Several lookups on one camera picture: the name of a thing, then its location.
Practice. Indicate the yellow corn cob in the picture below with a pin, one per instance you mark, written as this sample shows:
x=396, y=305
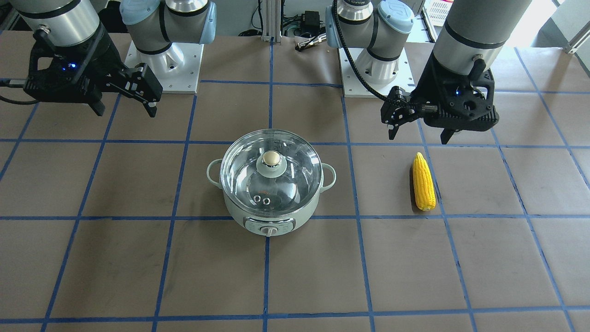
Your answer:
x=423, y=184

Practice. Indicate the glass pot lid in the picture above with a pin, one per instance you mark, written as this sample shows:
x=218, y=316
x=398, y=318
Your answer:
x=271, y=170

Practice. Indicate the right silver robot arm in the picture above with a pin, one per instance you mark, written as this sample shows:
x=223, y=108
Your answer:
x=152, y=24

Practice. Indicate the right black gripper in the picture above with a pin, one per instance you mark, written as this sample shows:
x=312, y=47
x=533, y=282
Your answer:
x=102, y=61

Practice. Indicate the pale green electric pot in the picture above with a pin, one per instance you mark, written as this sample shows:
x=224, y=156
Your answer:
x=270, y=223

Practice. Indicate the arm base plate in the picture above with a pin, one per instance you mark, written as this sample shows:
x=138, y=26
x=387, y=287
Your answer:
x=382, y=66
x=177, y=69

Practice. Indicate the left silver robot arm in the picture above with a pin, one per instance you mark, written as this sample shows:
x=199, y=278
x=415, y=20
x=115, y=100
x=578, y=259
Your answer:
x=472, y=27

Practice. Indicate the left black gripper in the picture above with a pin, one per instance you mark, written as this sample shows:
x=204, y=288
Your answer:
x=425, y=96

